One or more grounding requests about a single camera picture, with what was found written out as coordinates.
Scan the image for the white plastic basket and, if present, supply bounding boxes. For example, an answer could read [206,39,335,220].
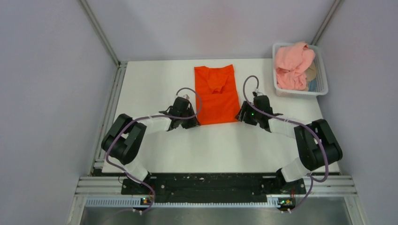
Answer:
[272,43,328,97]

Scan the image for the blue garment in basket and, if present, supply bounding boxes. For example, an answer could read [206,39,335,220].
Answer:
[307,79,318,92]

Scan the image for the orange t-shirt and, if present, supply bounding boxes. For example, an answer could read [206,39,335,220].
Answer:
[194,64,240,125]

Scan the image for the pink t-shirt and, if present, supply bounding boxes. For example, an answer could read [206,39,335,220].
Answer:
[274,42,316,91]

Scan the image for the aluminium frame rail left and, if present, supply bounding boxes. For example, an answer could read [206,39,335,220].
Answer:
[88,61,128,176]

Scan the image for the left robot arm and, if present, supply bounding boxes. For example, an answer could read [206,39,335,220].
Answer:
[101,95,200,194]

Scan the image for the aluminium frame rail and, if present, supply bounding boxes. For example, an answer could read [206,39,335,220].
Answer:
[67,175,369,225]
[88,61,128,176]

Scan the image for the beige garment in basket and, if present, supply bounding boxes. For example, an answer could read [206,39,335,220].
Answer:
[305,61,317,83]

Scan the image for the aluminium frame rail front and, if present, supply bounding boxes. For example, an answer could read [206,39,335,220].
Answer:
[67,175,369,225]

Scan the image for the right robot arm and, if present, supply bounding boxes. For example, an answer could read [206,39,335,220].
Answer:
[236,95,343,193]

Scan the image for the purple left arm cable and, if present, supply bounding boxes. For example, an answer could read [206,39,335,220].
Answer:
[105,87,203,215]

